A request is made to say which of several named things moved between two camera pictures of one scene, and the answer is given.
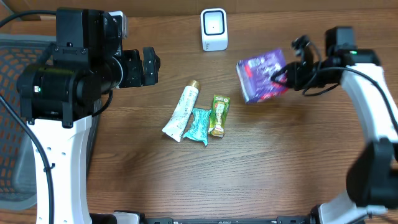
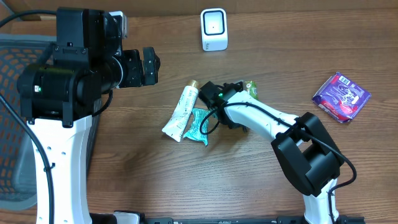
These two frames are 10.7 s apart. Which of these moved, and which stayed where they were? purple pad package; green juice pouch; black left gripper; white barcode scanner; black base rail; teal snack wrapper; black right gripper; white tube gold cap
Moved: purple pad package; black right gripper; green juice pouch
Stayed: teal snack wrapper; black left gripper; black base rail; white barcode scanner; white tube gold cap
